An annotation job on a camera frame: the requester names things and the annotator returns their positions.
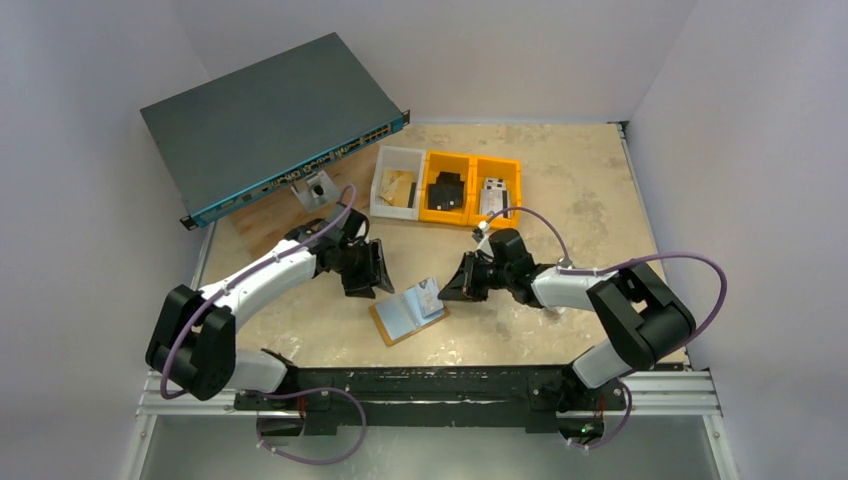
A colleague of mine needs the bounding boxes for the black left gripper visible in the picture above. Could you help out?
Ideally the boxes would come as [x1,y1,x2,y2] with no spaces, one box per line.
[335,239,392,299]

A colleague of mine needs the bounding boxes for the yellow leather card holder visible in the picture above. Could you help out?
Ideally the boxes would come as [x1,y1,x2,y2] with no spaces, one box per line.
[369,287,450,346]

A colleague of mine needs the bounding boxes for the white VIP card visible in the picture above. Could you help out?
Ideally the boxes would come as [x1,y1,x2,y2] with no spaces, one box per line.
[411,277,444,318]
[479,189,511,217]

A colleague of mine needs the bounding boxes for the black card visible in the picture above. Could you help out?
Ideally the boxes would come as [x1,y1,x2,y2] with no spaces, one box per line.
[427,183,464,211]
[435,171,465,190]

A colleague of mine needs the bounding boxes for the gold cards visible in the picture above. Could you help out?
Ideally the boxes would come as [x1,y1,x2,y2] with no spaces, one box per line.
[378,169,417,208]

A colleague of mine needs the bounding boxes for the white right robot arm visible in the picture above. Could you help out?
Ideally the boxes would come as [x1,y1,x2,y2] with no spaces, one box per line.
[438,228,696,407]

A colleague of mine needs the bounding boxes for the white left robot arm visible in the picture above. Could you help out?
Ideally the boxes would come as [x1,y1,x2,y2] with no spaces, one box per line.
[145,205,394,409]

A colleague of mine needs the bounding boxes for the white cards with stripe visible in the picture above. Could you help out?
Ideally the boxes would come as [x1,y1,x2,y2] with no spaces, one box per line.
[482,177,508,190]

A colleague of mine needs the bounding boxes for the yellow right bin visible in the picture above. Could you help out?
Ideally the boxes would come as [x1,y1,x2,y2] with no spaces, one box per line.
[468,156,522,227]

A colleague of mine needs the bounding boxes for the yellow bin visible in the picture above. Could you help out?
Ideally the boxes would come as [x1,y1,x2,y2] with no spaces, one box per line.
[419,150,473,226]
[468,156,522,227]

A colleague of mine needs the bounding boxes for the yellow middle bin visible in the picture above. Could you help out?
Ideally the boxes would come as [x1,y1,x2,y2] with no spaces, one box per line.
[419,150,473,226]

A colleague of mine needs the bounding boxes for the wooden board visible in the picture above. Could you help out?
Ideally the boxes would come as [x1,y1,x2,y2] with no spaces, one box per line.
[228,145,379,259]

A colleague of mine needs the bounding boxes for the white plastic bin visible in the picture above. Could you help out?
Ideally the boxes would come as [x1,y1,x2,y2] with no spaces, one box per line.
[369,145,426,221]

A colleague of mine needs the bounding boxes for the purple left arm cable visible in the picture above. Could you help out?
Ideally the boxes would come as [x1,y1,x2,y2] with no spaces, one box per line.
[158,183,359,401]

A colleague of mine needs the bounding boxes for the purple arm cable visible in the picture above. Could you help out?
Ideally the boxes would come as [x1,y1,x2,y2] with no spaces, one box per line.
[158,183,359,401]
[483,206,729,359]

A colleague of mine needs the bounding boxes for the grey metal bracket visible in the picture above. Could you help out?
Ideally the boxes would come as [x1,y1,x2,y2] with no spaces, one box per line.
[291,170,341,212]

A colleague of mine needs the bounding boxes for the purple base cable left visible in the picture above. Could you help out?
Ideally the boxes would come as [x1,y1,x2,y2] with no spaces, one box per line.
[255,387,368,468]

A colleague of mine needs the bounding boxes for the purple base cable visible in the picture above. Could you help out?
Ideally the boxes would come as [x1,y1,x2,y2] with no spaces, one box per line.
[255,387,368,468]
[564,380,634,452]

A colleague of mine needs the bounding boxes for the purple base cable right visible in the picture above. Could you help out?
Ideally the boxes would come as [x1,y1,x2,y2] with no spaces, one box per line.
[564,380,634,452]

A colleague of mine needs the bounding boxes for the grey network switch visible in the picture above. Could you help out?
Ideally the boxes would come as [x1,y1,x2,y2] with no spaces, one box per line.
[140,33,410,230]

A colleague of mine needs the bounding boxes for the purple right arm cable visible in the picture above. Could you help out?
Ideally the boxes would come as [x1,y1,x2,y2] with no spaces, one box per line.
[483,206,729,359]

